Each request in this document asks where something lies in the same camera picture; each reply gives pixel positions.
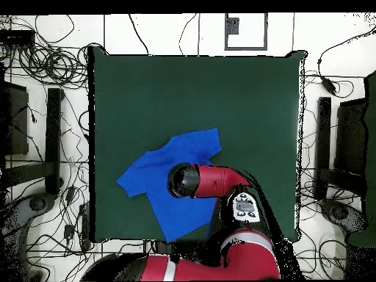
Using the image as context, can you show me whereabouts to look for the blue laundry garment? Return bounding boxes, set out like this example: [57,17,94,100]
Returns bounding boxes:
[115,127,223,244]

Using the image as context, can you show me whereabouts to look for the dark green table cloth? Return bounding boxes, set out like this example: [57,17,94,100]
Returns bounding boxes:
[87,46,308,243]

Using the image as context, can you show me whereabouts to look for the black power adapter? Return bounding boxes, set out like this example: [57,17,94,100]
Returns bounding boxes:
[320,76,338,96]

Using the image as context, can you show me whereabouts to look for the grey floor frame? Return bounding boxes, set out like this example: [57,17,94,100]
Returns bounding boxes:
[224,12,269,51]

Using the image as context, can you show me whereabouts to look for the black monitor box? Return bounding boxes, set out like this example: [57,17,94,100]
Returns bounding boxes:
[333,98,368,177]
[0,80,30,156]

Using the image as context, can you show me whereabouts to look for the coil of black cables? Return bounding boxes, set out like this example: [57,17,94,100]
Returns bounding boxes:
[17,40,90,89]

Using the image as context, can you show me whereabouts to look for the flat black box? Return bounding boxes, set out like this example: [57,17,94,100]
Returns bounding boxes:
[0,29,35,46]

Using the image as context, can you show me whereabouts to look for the black power strip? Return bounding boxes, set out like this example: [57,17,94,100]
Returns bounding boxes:
[79,202,91,250]

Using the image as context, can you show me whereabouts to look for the green cloth covered table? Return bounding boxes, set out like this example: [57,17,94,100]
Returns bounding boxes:
[347,70,376,247]

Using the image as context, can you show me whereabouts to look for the grey chair base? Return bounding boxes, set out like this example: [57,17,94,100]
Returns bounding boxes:
[318,198,369,236]
[0,192,58,236]

